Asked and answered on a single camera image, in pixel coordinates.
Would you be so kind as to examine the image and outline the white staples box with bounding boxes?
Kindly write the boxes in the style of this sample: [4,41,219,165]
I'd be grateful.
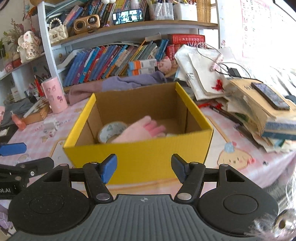
[43,118,59,131]

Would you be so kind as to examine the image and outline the pink knitted glove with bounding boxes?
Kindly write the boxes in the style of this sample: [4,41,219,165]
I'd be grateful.
[112,115,166,144]

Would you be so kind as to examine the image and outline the orange pink bottle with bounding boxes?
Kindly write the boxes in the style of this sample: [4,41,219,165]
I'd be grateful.
[11,111,26,131]

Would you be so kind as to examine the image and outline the pink checkered tablecloth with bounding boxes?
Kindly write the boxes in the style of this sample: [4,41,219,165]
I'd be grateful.
[0,98,296,237]

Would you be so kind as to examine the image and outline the grey clothing pile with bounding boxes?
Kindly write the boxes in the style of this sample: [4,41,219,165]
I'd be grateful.
[1,98,33,127]

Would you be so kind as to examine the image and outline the small white plug box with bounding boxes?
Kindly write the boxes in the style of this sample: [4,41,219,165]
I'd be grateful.
[41,129,57,143]

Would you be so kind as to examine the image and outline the yellow tape roll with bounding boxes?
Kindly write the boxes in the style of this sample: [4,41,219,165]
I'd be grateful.
[97,121,128,144]

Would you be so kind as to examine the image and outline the wooden chess board box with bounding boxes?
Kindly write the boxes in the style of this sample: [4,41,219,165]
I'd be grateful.
[23,97,52,125]

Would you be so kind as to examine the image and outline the yellow cardboard box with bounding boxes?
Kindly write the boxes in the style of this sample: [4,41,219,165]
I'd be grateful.
[64,82,213,185]

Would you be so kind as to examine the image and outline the pink cylindrical container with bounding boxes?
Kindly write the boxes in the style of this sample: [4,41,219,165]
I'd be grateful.
[41,77,68,114]

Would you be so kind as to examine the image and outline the pink purple cloth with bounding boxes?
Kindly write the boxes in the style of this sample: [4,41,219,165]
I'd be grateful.
[65,71,167,105]

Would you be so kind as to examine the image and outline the stack of notebooks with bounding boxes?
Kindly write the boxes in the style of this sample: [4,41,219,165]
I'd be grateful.
[224,78,295,152]

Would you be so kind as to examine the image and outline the white embroidered cloth bag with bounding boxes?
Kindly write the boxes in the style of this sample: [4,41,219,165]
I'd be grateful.
[175,43,230,100]

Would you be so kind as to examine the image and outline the rabbit figurine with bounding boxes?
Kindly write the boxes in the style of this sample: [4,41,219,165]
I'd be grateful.
[17,31,43,64]

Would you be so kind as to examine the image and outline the orange white box lower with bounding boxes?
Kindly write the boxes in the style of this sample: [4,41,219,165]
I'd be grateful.
[126,67,156,77]

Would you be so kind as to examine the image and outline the orange white box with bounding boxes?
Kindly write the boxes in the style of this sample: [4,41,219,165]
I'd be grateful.
[128,59,157,70]
[126,67,156,77]

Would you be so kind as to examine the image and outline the smartphone on book stack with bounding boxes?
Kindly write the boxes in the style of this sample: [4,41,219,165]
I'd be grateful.
[251,82,290,110]

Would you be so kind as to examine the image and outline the pink pig plush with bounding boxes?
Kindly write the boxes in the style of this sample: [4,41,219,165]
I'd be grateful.
[157,56,172,74]

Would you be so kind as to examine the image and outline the row of leaning books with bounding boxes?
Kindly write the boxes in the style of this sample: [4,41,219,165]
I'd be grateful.
[60,39,169,87]

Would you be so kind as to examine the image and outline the orange white box upper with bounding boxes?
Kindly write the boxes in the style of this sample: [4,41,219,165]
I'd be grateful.
[128,59,157,70]

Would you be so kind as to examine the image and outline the white pearl handbag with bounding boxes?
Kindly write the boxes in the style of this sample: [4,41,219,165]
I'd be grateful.
[48,18,69,44]

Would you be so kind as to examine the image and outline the red thick dictionary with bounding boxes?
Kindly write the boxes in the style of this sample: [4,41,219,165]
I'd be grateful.
[168,34,205,45]

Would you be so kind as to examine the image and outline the wooden retro radio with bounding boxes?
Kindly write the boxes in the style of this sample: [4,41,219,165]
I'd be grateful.
[73,15,100,35]

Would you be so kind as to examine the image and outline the smartphone on shelf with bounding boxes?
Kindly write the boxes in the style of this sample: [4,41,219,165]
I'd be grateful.
[112,9,144,25]

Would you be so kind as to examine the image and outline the white pen holder box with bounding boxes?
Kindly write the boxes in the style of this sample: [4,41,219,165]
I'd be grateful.
[173,3,198,21]

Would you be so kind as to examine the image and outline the clear pen holder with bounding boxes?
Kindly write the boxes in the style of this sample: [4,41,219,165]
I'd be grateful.
[149,1,174,21]

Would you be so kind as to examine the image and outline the black charger with cable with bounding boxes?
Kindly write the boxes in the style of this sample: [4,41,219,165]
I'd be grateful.
[196,43,263,84]

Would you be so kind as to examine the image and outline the white bookshelf frame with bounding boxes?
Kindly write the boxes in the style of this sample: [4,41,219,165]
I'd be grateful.
[0,0,221,103]

